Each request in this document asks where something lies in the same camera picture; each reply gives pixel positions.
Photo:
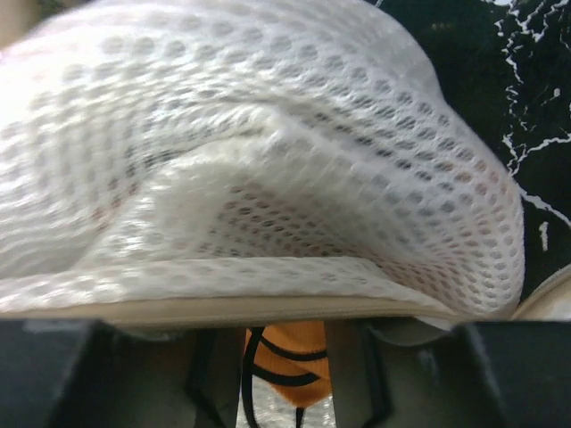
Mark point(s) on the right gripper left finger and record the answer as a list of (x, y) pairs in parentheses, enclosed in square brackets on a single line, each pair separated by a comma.
[(85, 373)]

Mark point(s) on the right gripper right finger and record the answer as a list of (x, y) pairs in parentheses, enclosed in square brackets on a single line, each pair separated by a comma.
[(483, 374)]

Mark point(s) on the orange bra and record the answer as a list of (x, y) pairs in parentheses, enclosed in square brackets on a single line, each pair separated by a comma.
[(292, 359)]

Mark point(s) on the white mesh laundry bag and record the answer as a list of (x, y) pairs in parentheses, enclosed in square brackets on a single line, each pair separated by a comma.
[(225, 162)]

